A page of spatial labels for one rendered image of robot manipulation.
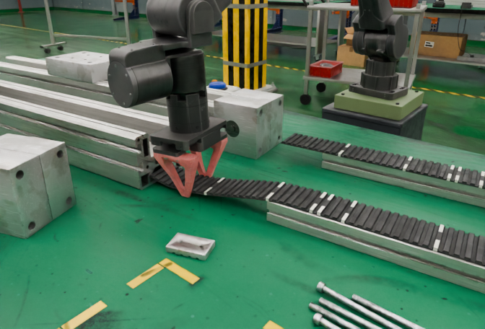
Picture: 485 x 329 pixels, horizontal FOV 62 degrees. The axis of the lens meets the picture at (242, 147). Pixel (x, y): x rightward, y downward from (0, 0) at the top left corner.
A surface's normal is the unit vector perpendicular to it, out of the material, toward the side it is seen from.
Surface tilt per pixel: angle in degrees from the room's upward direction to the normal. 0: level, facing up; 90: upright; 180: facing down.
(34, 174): 90
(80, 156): 90
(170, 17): 93
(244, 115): 90
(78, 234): 0
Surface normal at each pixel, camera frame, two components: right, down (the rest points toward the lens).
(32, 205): 0.94, 0.13
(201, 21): 0.72, 0.26
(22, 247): 0.00, -0.92
